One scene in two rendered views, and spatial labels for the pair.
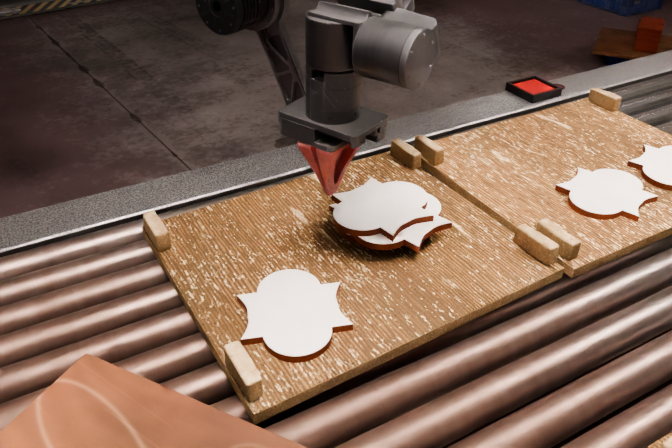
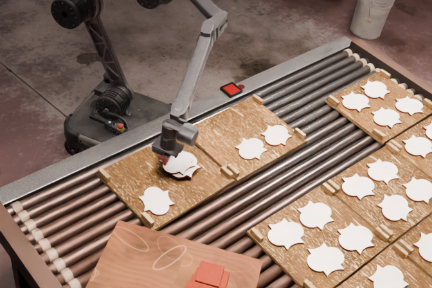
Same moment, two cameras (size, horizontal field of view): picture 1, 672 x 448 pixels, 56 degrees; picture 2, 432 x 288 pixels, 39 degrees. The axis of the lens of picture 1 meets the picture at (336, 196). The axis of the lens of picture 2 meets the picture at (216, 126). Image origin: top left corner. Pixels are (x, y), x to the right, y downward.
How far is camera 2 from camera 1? 160 cm
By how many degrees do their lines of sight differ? 17
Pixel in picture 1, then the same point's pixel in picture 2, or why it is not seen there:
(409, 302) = (189, 195)
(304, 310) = (159, 200)
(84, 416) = (125, 233)
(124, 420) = (135, 234)
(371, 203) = (175, 161)
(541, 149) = (231, 128)
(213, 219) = (120, 168)
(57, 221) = (61, 170)
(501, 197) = (216, 152)
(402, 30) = (189, 134)
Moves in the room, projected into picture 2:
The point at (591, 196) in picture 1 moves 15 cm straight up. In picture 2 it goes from (245, 151) to (251, 124)
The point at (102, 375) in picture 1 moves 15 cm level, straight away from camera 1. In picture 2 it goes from (125, 224) to (101, 196)
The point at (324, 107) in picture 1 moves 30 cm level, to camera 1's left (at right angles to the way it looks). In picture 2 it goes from (166, 146) to (80, 152)
